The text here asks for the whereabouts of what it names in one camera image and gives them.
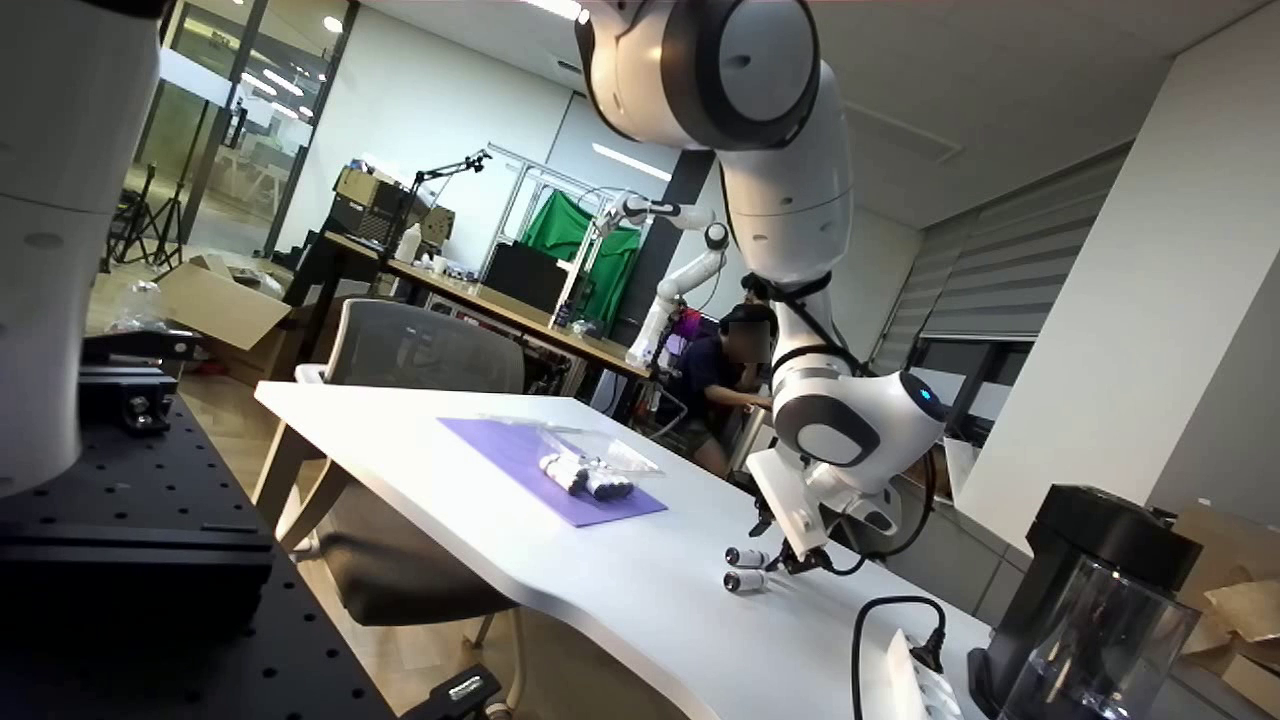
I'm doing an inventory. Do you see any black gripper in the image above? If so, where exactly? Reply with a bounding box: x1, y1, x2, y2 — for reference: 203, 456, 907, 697
748, 447, 858, 566

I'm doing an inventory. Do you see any white vial black cap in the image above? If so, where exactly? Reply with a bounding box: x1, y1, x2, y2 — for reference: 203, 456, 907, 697
723, 548, 766, 566

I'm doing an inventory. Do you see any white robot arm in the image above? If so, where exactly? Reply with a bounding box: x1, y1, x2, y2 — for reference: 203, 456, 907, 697
574, 0, 943, 566

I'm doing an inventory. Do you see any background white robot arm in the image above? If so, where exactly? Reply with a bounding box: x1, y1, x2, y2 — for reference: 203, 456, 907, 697
588, 197, 727, 368

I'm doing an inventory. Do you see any clear plastic container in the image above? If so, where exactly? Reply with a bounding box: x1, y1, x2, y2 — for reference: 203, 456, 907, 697
536, 428, 659, 498

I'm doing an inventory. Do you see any white power strip on table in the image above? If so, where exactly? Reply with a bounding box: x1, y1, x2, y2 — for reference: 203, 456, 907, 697
870, 630, 965, 720

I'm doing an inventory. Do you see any person in black shirt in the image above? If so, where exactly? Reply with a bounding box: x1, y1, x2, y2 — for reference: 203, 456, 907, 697
664, 302, 770, 477

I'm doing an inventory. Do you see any black glass appliance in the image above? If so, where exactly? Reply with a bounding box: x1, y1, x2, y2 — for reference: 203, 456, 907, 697
967, 483, 1200, 720

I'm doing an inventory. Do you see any wooden background desk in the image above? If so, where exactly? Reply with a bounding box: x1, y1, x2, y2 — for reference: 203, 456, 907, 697
283, 231, 649, 385

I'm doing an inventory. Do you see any purple mat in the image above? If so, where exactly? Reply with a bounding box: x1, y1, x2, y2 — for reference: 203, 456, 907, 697
449, 417, 659, 527

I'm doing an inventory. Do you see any green cloth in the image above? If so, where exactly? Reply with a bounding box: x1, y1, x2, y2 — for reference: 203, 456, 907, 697
514, 185, 649, 332

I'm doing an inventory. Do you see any grey office chair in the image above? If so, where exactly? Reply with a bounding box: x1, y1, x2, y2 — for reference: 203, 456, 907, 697
251, 293, 536, 630

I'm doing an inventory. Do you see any cardboard box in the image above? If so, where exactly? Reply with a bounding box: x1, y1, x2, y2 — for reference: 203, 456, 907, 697
158, 258, 292, 350

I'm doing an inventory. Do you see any black perforated breadboard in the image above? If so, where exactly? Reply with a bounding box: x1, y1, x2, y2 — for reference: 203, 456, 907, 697
0, 405, 387, 720

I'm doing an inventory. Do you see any black power cable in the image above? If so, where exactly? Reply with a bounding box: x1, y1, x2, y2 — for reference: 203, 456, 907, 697
849, 590, 953, 720

